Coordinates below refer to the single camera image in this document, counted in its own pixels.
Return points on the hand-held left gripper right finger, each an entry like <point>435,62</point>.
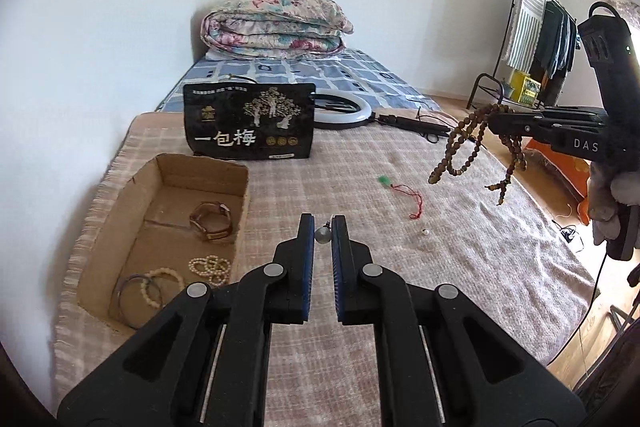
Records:
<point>336,267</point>

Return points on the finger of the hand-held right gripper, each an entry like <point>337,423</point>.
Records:
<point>515,124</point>
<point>575,113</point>

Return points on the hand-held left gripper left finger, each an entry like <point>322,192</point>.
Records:
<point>306,267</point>

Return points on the thin black bangle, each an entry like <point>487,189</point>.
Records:
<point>120,302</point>

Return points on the cardboard box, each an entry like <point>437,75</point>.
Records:
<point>115,227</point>

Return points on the person's right hand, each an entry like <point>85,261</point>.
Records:
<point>605,207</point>

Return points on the yellow plastic crate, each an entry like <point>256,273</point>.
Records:
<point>525,87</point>

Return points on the black metal clothes rack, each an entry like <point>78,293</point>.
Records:
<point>477,87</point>

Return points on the dark hanging clothes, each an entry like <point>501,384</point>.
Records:
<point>552,47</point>

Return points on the striped hanging towel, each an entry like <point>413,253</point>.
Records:
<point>525,32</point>

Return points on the black folded tripod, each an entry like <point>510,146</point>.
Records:
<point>410,123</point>

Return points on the black snack bag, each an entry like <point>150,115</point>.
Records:
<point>250,122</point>

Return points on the blue checked bedsheet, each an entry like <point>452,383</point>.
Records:
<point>340,74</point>

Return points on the folded floral quilt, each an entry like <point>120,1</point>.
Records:
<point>275,27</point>

